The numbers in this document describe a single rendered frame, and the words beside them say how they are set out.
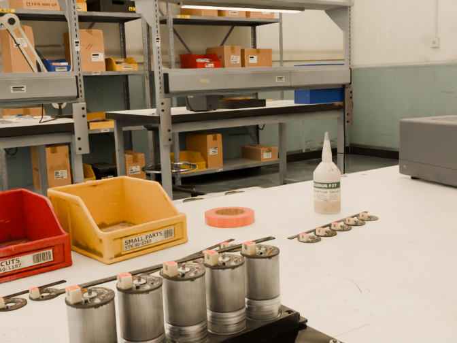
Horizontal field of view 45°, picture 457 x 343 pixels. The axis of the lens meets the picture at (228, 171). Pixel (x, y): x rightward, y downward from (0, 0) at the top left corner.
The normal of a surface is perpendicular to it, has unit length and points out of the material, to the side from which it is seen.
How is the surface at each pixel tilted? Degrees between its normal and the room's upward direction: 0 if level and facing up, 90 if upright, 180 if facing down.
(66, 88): 90
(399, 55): 90
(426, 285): 0
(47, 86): 90
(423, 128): 90
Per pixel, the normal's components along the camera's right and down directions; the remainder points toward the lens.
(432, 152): -0.93, 0.09
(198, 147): -0.78, 0.15
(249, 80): 0.56, 0.11
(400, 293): -0.04, -0.99
